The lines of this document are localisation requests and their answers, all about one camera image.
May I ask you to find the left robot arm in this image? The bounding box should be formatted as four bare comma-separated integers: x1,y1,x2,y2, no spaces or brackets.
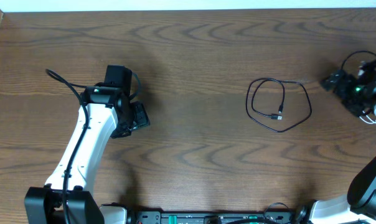
24,65,150,223

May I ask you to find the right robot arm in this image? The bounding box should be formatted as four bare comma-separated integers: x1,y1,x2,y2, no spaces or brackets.
291,58,376,223

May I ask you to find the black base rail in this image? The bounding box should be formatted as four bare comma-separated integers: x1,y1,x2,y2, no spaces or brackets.
100,201,301,224

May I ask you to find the black usb cable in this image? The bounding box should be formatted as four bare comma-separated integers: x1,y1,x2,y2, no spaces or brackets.
245,77,313,134

